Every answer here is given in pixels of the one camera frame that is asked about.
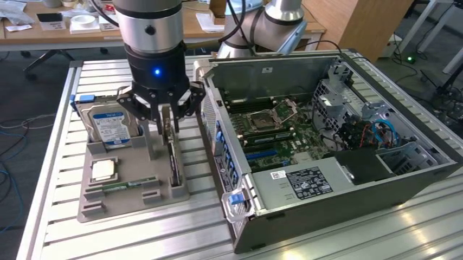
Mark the perforated metal drive cage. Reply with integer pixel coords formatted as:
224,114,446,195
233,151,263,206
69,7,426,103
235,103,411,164
311,78,363,128

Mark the white paper stack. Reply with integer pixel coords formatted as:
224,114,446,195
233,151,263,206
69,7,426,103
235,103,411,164
195,12,227,33

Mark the hard disk in blue caddy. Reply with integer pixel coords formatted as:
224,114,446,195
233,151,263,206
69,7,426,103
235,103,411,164
69,92,143,150

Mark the green expansion card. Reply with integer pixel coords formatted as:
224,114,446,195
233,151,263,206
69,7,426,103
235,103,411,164
161,118,184,188

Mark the black and red wire bundle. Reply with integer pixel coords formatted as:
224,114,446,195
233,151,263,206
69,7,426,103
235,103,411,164
339,121,376,150

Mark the small white box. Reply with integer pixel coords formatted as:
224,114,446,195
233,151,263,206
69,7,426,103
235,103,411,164
97,21,121,32

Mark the wooden desk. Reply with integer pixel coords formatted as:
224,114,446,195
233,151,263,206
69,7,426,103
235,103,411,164
0,0,327,52

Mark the grey parts rack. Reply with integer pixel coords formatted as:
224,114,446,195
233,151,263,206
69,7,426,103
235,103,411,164
76,109,191,224

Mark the clear plastic bag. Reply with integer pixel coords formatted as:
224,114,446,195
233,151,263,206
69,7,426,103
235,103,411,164
0,1,36,25

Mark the CPU socket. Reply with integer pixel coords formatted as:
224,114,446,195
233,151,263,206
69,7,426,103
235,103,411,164
245,109,278,131

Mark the silver CPU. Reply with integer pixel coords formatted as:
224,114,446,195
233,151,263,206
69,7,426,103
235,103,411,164
89,160,117,181

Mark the flat white box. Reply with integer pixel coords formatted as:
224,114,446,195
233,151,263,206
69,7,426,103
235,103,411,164
69,20,101,35

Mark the metal socket cover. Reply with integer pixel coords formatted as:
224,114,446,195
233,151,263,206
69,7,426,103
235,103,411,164
272,97,299,116

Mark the blue disk wire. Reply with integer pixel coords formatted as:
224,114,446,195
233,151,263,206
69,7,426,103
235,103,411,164
372,119,400,148

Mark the open dark PC case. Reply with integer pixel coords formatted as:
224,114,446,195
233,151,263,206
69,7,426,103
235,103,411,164
192,48,458,255

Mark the black office chair base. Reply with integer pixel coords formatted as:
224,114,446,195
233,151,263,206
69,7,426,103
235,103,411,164
21,47,109,81

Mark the green motherboard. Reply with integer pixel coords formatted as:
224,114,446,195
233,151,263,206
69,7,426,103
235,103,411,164
221,94,336,173

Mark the grey power supply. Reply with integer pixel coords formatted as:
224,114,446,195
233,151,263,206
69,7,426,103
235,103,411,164
251,158,358,211

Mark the metal disk bay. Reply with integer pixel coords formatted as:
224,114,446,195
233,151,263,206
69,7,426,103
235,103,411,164
375,140,440,177

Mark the white electrical box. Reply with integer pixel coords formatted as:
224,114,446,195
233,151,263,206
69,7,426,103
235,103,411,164
383,34,404,59

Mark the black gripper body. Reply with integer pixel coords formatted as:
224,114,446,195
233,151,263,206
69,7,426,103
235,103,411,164
124,42,192,106

